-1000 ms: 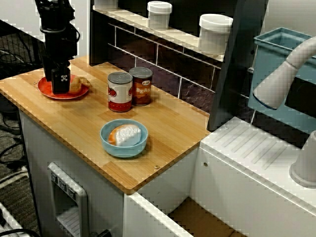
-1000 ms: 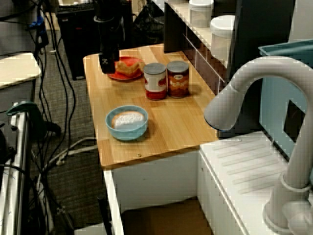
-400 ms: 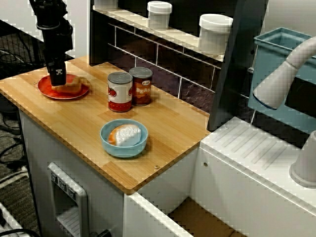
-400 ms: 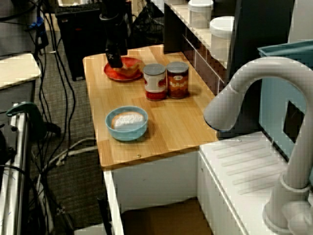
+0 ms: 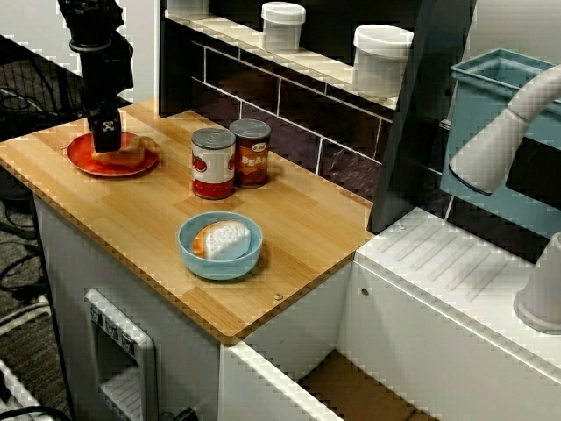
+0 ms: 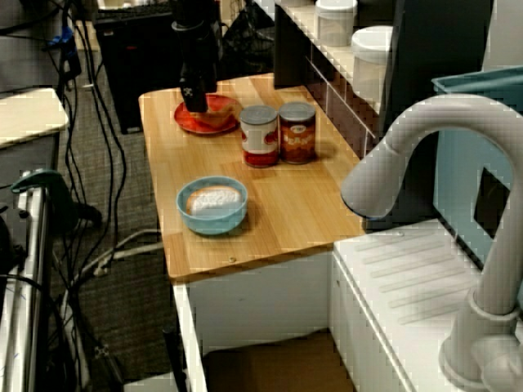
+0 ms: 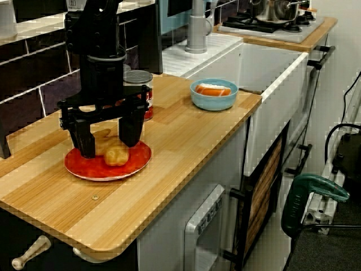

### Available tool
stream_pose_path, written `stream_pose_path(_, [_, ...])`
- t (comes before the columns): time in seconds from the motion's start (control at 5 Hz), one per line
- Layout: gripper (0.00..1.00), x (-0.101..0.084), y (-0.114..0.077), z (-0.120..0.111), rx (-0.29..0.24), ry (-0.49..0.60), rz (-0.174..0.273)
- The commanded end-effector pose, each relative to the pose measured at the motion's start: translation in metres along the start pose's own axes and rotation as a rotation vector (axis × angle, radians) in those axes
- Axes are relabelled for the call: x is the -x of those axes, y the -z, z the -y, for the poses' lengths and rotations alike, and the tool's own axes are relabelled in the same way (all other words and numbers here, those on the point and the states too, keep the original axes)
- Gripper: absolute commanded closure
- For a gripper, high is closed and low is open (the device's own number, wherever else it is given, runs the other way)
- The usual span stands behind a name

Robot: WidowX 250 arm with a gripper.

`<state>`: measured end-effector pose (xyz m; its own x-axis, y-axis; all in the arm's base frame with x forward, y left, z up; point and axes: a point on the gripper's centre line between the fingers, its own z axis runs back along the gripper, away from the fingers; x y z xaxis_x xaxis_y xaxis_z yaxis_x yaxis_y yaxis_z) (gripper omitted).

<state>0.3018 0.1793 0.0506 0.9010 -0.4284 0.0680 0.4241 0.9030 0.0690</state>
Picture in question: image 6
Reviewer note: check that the tan toy pastry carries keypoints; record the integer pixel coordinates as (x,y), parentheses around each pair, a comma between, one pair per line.
(220,116)

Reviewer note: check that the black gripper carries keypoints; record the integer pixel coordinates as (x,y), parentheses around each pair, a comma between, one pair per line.
(196,53)

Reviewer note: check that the white side table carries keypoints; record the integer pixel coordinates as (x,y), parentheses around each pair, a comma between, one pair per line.
(28,114)

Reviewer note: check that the black mesh object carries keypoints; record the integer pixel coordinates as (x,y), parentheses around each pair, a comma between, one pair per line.
(249,45)

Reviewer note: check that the plain white canister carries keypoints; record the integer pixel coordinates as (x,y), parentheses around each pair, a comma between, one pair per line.
(335,24)

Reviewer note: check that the toy salmon sushi piece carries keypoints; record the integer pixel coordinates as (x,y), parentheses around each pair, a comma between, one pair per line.
(212,202)

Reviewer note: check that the light blue bowl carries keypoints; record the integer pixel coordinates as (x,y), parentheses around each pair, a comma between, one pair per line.
(212,224)

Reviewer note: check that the white toy sink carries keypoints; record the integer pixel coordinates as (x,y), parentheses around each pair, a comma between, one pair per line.
(408,265)

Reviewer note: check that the labelled white canister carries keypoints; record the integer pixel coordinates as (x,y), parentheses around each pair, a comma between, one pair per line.
(369,61)

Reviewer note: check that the red plate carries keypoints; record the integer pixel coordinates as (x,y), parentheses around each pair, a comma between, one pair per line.
(184,120)

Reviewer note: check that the teal toy cabinet box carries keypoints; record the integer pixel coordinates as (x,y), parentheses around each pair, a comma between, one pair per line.
(457,171)

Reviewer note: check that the grey toy faucet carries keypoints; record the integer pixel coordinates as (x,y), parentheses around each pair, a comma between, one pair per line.
(449,110)

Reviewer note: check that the black computer tower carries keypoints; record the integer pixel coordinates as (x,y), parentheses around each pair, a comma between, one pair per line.
(122,81)

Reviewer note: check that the tomato soup can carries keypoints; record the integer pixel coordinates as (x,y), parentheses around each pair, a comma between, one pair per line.
(259,139)

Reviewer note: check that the black shelf support panel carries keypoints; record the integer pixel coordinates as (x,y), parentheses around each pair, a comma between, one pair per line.
(292,49)
(433,49)

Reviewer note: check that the orange beans can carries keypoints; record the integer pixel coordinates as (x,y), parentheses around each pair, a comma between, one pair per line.
(297,134)

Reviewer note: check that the aluminium extrusion rail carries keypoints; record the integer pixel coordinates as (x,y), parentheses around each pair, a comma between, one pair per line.
(32,286)

